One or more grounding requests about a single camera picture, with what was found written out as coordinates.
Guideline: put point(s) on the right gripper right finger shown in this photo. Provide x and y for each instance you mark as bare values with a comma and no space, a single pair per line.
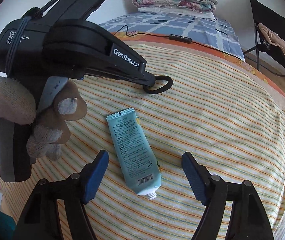
248,219

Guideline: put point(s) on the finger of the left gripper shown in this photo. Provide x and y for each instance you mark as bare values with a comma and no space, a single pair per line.
145,78

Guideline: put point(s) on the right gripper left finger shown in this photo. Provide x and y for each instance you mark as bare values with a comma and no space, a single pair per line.
40,216

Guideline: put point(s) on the light blue cream tube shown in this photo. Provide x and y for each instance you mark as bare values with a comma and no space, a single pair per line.
136,158

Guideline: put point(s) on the gloved left hand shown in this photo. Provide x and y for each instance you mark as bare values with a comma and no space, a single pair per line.
50,131

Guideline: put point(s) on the blue checked bedsheet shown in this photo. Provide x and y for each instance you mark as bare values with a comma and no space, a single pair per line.
218,33

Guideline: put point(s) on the white pillow under quilt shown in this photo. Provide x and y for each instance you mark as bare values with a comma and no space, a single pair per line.
181,11

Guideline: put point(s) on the striped yellow towel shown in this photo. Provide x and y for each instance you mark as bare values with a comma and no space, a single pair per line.
116,212

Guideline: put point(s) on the black folding chair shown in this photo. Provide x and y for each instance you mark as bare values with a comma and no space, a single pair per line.
273,21

